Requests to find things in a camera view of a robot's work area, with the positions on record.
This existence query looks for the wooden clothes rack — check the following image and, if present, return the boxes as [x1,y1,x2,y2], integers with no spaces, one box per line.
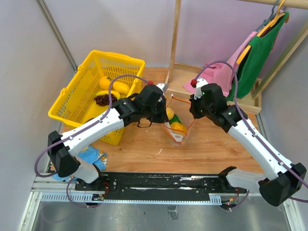
[165,0,308,115]

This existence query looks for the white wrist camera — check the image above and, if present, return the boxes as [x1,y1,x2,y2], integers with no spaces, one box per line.
[191,77,208,100]
[156,83,168,94]

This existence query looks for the grey hanger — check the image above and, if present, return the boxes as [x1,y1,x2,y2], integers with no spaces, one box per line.
[255,0,285,32]

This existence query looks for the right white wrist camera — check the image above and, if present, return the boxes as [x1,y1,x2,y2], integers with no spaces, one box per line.
[191,77,208,100]

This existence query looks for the yellow pear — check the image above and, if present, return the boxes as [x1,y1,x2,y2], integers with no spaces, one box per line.
[170,122,187,136]

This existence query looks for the watermelon slice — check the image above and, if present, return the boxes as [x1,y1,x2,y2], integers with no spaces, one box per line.
[169,114,183,124]

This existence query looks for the yellow hanger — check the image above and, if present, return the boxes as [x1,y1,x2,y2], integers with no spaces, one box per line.
[236,10,285,64]

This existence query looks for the dark red grape bunch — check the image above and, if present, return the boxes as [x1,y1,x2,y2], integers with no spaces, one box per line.
[94,94,118,106]

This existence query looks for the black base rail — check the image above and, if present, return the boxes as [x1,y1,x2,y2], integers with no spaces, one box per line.
[73,172,246,205]

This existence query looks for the yellow mango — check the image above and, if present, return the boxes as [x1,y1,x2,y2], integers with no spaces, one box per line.
[113,81,130,96]

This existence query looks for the green shirt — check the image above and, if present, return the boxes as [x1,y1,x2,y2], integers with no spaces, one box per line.
[226,12,289,101]

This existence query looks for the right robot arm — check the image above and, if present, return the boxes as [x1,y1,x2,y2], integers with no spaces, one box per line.
[190,79,307,206]

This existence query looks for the yellow banana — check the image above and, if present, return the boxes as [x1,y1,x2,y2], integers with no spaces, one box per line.
[95,90,121,99]

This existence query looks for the pink shirt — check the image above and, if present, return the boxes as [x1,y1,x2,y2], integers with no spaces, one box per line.
[199,31,257,97]

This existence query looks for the yellow apple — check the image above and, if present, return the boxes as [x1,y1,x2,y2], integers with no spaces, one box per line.
[166,107,175,121]

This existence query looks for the yellow plastic basket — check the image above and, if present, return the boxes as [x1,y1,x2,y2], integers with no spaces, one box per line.
[48,50,146,146]

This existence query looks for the blue patterned cloth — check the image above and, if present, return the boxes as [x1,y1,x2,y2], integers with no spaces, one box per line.
[50,145,108,182]

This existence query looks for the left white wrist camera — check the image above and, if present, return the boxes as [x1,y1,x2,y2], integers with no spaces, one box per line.
[156,83,168,94]

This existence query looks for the clear zip top bag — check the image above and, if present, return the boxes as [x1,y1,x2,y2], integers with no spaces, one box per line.
[162,94,195,146]

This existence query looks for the orange fruit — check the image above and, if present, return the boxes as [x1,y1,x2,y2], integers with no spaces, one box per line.
[99,76,111,90]

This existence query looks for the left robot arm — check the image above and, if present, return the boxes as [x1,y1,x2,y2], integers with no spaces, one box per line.
[48,83,168,191]

